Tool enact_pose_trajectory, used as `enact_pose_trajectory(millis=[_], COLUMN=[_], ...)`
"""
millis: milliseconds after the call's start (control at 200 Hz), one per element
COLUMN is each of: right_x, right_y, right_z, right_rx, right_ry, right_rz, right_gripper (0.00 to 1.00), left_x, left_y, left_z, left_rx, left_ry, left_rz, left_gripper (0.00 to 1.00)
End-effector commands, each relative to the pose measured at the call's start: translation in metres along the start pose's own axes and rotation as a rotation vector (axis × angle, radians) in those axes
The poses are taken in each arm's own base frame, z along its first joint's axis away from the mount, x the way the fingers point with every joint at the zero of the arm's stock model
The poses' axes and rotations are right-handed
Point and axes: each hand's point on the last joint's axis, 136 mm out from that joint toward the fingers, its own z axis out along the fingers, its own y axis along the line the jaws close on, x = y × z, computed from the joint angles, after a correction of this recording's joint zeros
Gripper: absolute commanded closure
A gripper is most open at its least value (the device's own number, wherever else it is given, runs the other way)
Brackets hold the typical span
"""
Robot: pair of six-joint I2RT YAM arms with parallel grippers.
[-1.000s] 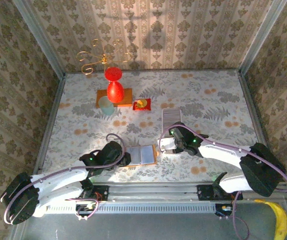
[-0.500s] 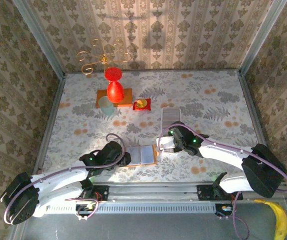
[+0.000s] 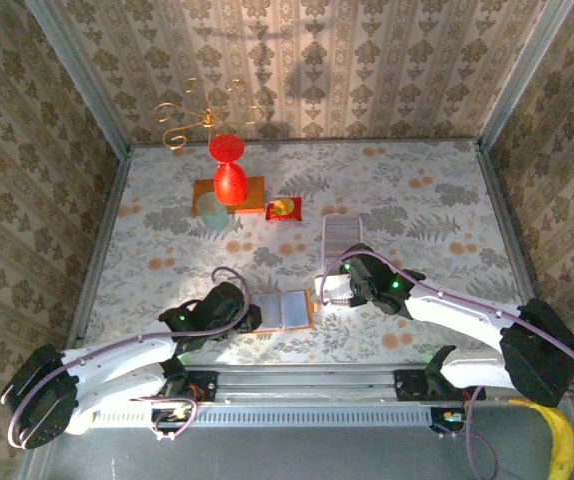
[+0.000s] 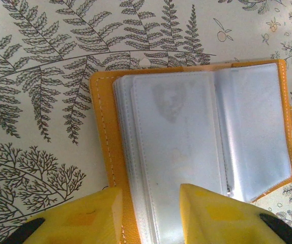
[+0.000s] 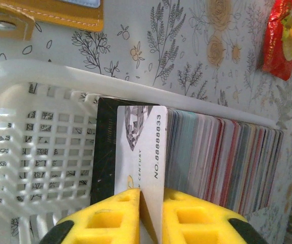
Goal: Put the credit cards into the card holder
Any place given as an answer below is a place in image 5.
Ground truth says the white diamond print card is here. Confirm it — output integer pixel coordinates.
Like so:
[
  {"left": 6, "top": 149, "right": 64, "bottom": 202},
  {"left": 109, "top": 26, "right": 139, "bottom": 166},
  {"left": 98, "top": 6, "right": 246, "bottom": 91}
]
[{"left": 113, "top": 105, "right": 169, "bottom": 244}]

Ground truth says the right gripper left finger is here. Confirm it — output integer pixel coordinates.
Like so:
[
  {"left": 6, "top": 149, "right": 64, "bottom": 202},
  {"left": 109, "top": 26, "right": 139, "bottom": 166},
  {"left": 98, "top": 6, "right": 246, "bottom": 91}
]
[{"left": 38, "top": 188, "right": 141, "bottom": 244}]

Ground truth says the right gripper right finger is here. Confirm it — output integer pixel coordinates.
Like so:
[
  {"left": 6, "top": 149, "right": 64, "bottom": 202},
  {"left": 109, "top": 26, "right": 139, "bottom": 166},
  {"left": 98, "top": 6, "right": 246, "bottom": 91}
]
[{"left": 162, "top": 188, "right": 270, "bottom": 244}]

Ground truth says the black card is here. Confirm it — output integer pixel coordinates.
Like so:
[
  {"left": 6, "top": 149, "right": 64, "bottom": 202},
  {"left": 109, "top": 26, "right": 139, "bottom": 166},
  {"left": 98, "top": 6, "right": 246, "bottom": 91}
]
[{"left": 90, "top": 96, "right": 162, "bottom": 205}]

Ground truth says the red snack packet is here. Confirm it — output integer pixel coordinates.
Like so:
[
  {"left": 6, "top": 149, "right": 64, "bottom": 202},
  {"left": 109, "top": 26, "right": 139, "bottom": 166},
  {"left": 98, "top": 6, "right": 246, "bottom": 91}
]
[{"left": 259, "top": 0, "right": 292, "bottom": 81}]

